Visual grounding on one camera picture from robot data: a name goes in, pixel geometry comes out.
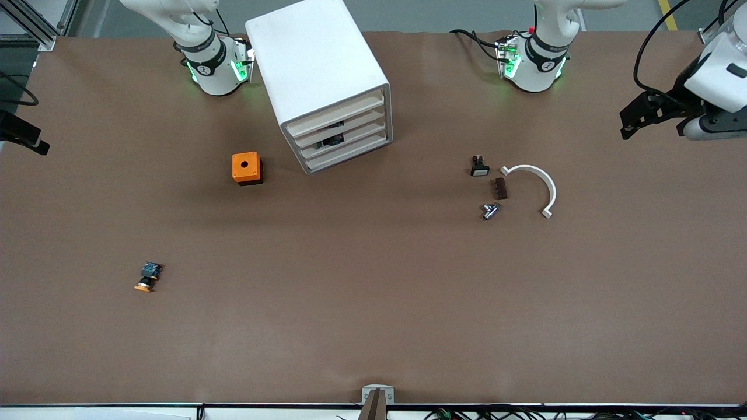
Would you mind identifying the grey mount bracket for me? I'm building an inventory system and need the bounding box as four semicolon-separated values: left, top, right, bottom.
362;385;395;405

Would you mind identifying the black arm gripper cable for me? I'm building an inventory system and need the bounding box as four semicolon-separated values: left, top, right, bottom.
634;0;695;97
0;71;39;107

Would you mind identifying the aluminium frame profile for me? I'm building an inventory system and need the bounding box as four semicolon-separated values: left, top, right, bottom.
0;0;81;52

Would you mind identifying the black left arm gripper cable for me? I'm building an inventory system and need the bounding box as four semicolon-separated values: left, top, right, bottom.
634;0;695;97

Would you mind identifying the black right arm gripper cable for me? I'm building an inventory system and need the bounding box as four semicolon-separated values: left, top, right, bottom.
0;71;39;107

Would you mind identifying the cream plastic drawer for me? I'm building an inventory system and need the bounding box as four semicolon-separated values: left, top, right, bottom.
292;103;386;148
302;127;388;171
298;115;387;159
287;90;386;137

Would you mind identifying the brown mount post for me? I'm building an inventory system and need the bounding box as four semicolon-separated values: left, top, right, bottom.
357;388;388;420

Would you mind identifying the orange button enclosure box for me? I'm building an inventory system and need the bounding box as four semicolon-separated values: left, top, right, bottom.
232;152;264;186

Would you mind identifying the white drawer cabinet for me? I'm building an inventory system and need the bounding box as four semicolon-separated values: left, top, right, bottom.
245;0;395;176

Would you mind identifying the white table edge rail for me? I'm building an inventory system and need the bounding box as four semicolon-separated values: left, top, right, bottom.
0;404;747;420

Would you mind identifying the tangled black cable bundle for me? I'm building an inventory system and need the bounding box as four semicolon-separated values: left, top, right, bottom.
336;408;747;420

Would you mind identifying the black left arm base cable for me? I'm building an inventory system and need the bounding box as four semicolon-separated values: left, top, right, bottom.
449;28;504;62

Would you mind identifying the white curved plastic bracket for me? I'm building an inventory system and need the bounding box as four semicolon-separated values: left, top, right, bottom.
500;164;557;219

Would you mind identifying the yellow mushroom push button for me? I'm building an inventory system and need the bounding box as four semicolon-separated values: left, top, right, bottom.
134;262;164;293

